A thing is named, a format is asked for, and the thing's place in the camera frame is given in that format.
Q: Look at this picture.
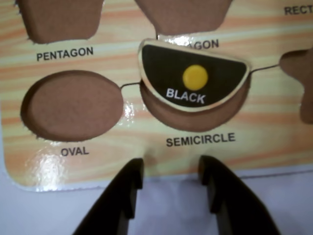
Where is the black semicircle piece yellow pin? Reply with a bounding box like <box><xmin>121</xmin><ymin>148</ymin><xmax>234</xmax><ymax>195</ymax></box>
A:
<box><xmin>137</xmin><ymin>38</ymin><xmax>250</xmax><ymax>113</ymax></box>

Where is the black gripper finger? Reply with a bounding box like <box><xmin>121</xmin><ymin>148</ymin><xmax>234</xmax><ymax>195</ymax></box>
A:
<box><xmin>72</xmin><ymin>158</ymin><xmax>145</xmax><ymax>235</ymax></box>
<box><xmin>199</xmin><ymin>155</ymin><xmax>282</xmax><ymax>235</ymax></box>

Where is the wooden shape puzzle board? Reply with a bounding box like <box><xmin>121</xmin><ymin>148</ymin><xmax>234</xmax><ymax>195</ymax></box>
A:
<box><xmin>0</xmin><ymin>0</ymin><xmax>313</xmax><ymax>193</ymax></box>

